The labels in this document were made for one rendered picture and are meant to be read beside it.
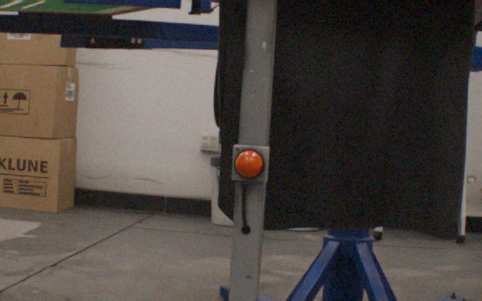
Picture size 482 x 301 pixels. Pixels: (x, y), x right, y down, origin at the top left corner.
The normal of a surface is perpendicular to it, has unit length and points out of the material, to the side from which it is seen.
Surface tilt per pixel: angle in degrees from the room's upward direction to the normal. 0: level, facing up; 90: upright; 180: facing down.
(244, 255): 90
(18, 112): 91
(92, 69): 90
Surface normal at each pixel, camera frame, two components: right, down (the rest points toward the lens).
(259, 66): -0.12, 0.04
